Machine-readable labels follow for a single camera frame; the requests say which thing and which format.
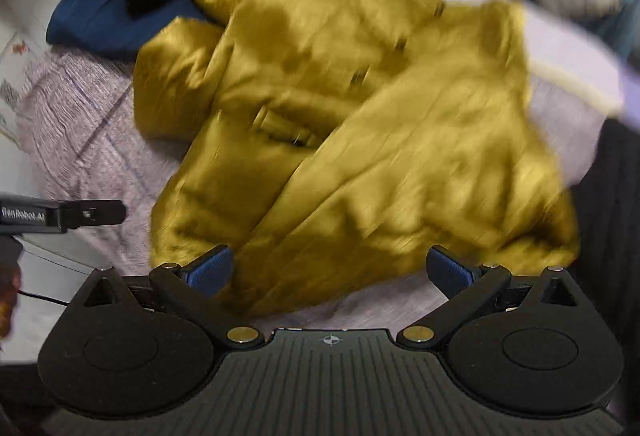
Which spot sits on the black quilted garment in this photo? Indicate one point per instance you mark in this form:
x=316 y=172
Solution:
x=607 y=208

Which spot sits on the gold satin jacket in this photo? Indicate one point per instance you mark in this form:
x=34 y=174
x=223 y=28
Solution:
x=308 y=224

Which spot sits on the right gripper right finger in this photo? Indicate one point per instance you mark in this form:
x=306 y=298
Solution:
x=469 y=291

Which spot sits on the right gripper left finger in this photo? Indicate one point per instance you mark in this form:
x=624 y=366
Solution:
x=190 y=290

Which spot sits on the person's left hand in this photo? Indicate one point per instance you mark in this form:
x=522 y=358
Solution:
x=11 y=279

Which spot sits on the navy blue folded garment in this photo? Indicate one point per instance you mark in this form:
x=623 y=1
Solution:
x=114 y=29

